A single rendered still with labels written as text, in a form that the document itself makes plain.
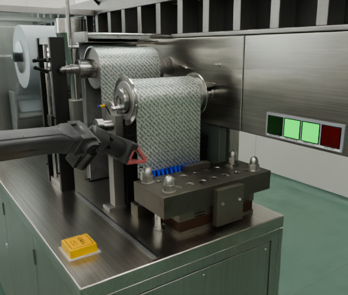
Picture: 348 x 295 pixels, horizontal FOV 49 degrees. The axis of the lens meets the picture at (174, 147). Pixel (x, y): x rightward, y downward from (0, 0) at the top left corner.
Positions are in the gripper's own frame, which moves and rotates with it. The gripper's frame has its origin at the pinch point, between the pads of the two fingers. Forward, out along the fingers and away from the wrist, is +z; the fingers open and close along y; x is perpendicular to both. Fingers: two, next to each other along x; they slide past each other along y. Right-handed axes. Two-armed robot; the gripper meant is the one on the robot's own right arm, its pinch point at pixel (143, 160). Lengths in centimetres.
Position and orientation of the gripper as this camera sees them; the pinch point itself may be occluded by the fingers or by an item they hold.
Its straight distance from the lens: 116.4
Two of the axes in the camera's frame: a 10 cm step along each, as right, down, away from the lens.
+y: 5.8, 2.1, -7.9
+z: 7.0, 3.7, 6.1
